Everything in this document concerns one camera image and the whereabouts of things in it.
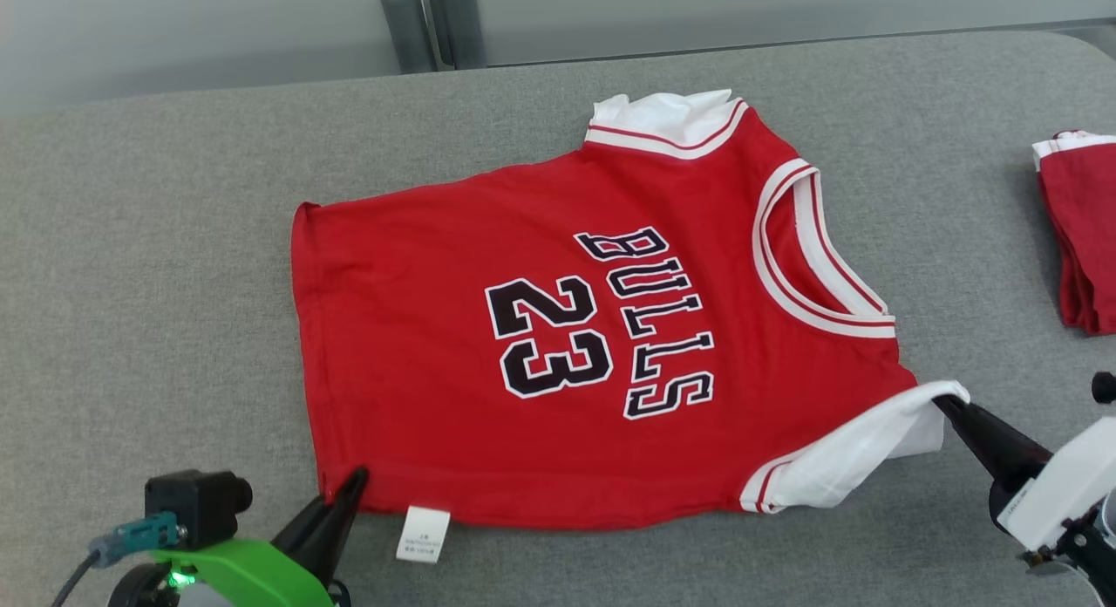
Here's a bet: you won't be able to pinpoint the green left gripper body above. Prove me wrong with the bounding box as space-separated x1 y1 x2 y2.
108 538 350 607

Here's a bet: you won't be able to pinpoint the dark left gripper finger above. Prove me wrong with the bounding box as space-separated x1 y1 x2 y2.
272 467 371 587

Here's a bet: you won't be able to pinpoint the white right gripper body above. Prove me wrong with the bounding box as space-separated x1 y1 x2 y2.
990 417 1116 607

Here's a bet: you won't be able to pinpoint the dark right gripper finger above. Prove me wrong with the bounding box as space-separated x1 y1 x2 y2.
933 395 1053 496

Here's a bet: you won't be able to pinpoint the red Bulls basketball jersey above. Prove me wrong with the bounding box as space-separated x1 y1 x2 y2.
290 89 971 564

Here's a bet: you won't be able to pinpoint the red shorts with white stripe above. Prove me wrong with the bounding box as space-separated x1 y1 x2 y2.
1032 130 1116 336

